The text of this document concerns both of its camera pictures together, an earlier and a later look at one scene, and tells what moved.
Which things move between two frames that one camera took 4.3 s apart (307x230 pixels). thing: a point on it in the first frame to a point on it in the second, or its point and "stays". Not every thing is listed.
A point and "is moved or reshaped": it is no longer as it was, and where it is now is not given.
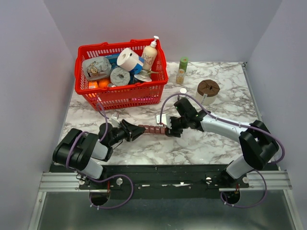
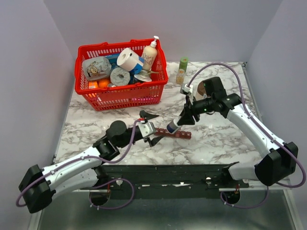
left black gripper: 134,131 to 153,141
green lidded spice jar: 182,69 stays
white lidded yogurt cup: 145,75 stays
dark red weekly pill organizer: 154,129 is moved or reshaped
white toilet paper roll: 128,59 stays
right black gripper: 172,131 to 188,111
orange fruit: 103,84 stays
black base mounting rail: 163,181 stays
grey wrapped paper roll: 120,77 stays
